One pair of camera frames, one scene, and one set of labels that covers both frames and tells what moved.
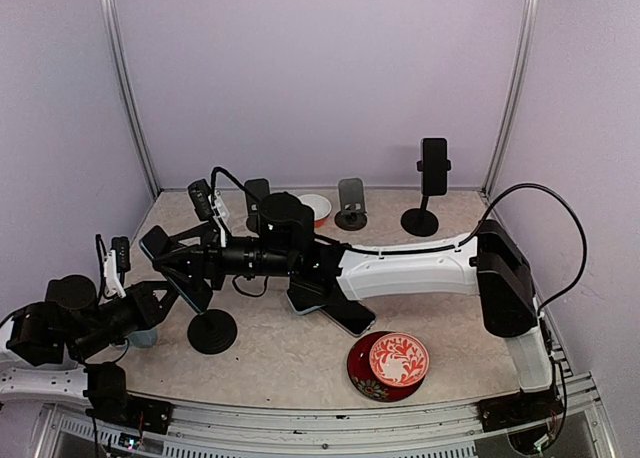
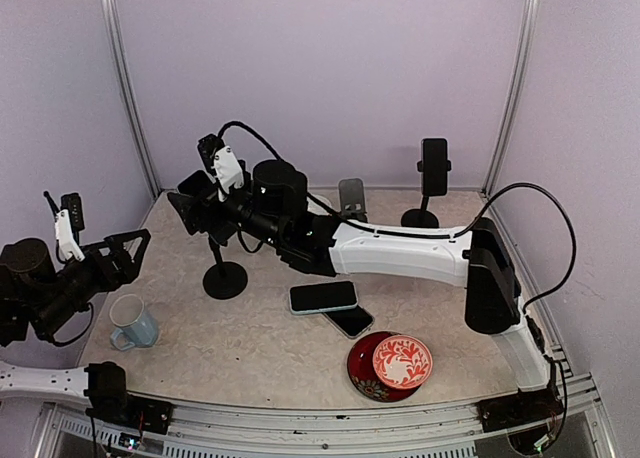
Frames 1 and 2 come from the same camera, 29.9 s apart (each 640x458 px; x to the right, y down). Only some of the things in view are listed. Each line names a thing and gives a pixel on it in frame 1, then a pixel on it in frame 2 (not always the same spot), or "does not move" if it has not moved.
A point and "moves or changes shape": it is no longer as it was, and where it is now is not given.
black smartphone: [434, 166] does not move
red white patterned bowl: [399, 360] does not move
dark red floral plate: [362, 379] does not move
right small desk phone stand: [353, 215] does not move
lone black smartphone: [198, 292] -> [197, 184]
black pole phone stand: [422, 222] does not move
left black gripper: [148, 311] -> [116, 243]
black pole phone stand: [213, 332] moves or changes shape
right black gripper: [208, 253] -> [187, 208]
